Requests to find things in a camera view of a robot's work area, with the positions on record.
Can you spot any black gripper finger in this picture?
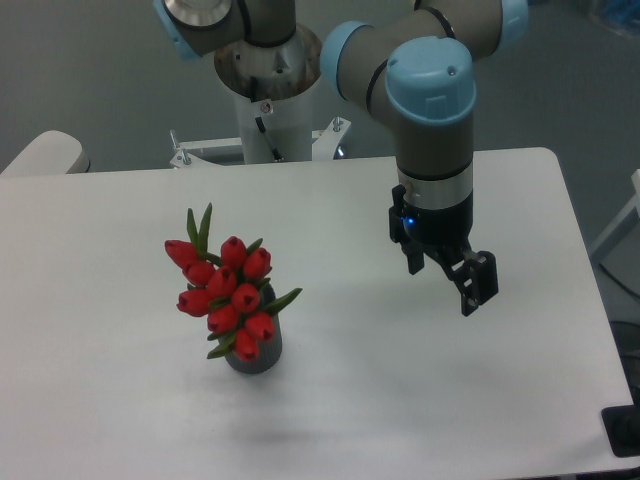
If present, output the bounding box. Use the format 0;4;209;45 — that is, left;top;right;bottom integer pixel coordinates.
429;245;499;317
401;240;425;275

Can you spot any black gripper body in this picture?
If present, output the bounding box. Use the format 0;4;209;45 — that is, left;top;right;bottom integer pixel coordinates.
389;184;473;264

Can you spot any red tulip bouquet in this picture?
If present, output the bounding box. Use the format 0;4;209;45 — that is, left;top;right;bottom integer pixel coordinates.
164;205;302;360

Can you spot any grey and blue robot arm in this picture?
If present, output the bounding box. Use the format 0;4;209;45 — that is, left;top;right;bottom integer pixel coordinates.
154;0;529;315

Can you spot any grey ribbed vase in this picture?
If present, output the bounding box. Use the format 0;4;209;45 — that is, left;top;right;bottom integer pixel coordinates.
219;285;283;375

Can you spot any white chair back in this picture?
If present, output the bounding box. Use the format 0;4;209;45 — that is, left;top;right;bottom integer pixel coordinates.
1;130;91;178

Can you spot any white furniture frame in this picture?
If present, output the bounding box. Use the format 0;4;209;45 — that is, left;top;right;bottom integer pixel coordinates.
587;170;639;264

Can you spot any black cable grommet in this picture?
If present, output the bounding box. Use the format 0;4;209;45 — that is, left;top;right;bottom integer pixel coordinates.
601;405;639;458

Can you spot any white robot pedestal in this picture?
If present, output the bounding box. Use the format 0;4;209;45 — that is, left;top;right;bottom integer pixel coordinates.
170;24;351;168

